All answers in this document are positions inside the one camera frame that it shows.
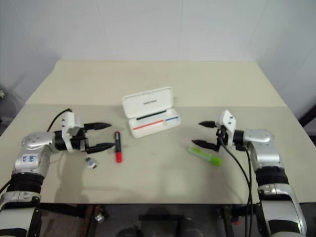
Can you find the dark chair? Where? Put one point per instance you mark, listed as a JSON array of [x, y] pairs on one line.
[[3, 113]]

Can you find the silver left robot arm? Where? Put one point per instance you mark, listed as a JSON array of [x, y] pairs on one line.
[[37, 140]]

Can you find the beige bag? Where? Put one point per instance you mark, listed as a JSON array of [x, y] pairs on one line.
[[1, 95]]

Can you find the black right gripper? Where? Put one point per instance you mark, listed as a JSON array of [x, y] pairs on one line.
[[222, 138]]

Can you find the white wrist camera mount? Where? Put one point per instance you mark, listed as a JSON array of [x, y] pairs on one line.
[[69, 119], [228, 118]]

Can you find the black crossbar under table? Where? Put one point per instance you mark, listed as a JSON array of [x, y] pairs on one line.
[[165, 217]]

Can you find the thin black pen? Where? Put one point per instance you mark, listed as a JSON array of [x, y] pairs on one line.
[[151, 115]]

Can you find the green highlighter pen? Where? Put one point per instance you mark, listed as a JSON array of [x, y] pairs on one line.
[[205, 156]]

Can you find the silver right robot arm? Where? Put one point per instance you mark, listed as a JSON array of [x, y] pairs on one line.
[[261, 135]]

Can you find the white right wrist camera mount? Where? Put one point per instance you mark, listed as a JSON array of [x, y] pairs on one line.
[[228, 118]]

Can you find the white plastic pencil case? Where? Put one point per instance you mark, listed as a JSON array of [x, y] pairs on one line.
[[145, 101]]

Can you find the dark object at wall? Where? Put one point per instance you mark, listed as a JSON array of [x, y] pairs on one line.
[[309, 123]]

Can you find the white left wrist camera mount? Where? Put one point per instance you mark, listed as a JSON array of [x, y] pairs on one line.
[[69, 119]]

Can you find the black clamp with red parts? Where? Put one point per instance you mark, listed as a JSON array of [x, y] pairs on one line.
[[225, 217]]

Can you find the small silver metal fitting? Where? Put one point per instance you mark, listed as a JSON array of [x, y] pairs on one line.
[[100, 218]]

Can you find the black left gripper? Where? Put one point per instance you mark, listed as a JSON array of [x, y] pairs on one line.
[[82, 142]]

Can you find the red and black marker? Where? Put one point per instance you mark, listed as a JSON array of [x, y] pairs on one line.
[[118, 148]]

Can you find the thin red and blue pencil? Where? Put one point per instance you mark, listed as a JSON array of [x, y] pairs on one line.
[[148, 124]]

